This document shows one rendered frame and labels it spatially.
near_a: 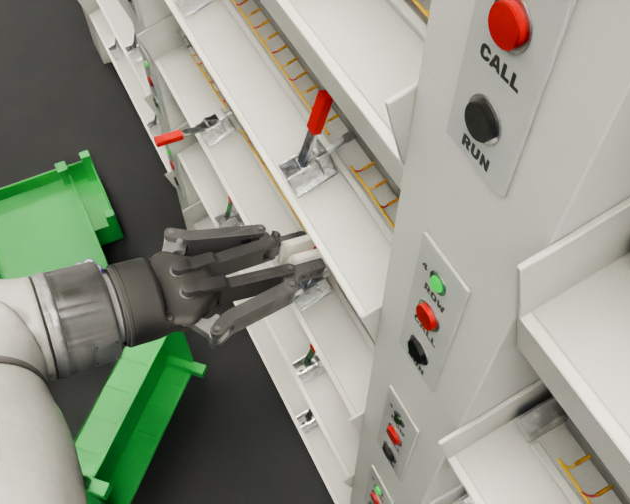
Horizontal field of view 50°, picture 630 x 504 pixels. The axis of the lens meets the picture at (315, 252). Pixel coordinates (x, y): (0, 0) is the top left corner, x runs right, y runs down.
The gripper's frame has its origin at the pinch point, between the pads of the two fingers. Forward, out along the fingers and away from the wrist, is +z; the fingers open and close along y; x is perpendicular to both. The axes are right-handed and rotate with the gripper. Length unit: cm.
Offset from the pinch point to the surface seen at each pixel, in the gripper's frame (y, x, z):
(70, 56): -122, -62, 4
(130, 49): -71, -25, 4
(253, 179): -17.2, -6.9, 1.9
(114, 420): -12, -47, -18
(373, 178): 3.7, 13.7, 0.6
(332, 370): 9.0, -8.4, -0.8
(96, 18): -112, -46, 8
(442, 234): 19.9, 28.1, -9.4
